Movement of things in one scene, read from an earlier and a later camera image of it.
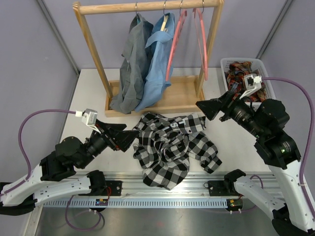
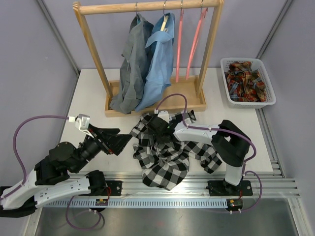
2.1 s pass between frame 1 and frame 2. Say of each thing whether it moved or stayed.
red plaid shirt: stayed
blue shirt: stayed
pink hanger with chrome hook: moved
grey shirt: stayed
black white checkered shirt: stayed
